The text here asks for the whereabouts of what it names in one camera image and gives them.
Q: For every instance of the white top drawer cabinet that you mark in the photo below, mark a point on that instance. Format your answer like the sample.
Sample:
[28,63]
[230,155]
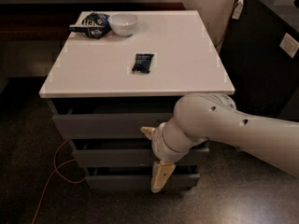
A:
[184,61]

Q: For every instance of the grey drawer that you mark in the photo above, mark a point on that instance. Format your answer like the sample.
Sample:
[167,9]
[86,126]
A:
[117,178]
[94,153]
[110,118]

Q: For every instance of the small dark snack packet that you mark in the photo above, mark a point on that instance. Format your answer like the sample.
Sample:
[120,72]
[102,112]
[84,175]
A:
[142,62]

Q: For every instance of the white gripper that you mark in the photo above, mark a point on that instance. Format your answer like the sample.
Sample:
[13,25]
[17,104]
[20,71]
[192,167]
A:
[159,144]

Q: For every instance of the blue chip bag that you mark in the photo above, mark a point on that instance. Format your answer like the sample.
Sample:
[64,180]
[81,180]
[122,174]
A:
[95,25]

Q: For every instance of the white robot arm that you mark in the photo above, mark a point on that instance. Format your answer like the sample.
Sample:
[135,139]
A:
[199,117]

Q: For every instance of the dark wooden bench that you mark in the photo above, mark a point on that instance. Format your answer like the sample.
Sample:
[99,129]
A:
[20,22]

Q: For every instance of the grey top drawer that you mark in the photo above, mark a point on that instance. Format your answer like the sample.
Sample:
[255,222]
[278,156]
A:
[110,118]

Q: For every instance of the white bowl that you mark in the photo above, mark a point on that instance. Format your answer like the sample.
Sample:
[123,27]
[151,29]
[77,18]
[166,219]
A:
[123,24]

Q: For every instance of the grey bottom drawer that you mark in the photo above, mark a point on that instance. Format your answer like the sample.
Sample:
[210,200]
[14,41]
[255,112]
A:
[117,178]

